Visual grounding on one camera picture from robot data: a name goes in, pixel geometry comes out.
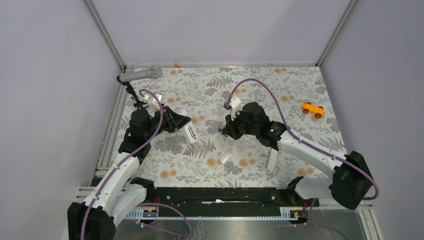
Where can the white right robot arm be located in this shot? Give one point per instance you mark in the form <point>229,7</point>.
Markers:
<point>349,178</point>

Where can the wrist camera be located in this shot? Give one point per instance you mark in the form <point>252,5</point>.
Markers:
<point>235,105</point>
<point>154,102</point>

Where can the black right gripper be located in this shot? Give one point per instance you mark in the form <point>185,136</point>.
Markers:
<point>230,129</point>

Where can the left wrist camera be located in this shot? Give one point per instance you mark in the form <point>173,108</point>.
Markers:
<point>154,102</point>

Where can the white air conditioner remote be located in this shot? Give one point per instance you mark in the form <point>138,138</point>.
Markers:
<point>189,130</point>

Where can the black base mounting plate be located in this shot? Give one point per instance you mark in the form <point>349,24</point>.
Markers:
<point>239,198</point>

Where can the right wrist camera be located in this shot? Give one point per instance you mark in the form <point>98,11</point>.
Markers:
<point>235,105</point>

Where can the white battery cover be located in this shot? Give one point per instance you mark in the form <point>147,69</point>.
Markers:
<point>225,157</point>

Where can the floral patterned table mat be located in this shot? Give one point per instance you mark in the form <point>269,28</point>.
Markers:
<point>281,91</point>

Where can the yellow toy car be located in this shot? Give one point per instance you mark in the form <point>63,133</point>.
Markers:
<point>317,111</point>

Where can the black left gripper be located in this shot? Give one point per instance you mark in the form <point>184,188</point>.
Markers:
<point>174,121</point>

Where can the grey microphone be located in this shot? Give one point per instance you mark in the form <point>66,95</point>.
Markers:
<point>153,72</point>

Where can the long white rectangular remote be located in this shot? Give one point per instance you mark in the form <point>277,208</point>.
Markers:
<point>272,160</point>

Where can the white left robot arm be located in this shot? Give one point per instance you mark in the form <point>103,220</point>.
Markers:
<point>100,213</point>

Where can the slotted cable duct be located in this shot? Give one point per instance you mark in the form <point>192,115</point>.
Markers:
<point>162,213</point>

